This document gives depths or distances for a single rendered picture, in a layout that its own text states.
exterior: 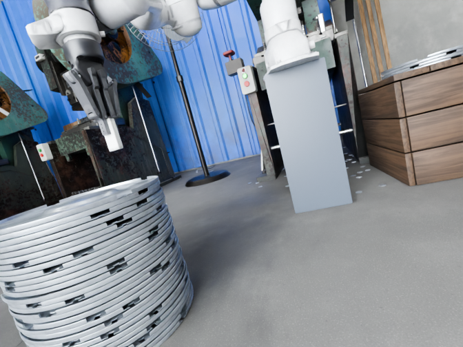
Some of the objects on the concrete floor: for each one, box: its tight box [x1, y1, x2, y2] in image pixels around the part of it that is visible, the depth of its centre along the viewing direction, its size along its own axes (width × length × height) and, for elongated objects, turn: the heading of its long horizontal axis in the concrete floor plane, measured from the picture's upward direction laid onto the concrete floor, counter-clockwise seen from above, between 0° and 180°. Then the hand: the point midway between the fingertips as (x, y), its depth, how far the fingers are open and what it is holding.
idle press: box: [0, 71, 64, 221], centre depth 305 cm, size 153×99×174 cm, turn 42°
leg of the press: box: [247, 46, 285, 182], centre depth 176 cm, size 92×12×90 cm, turn 39°
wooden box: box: [358, 56, 463, 186], centre depth 89 cm, size 40×38×35 cm
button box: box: [237, 65, 258, 126], centre depth 202 cm, size 145×25×62 cm, turn 39°
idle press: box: [32, 0, 182, 199], centre depth 245 cm, size 153×99×174 cm, turn 37°
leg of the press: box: [325, 19, 370, 165], centre depth 156 cm, size 92×12×90 cm, turn 39°
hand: (111, 135), depth 56 cm, fingers closed
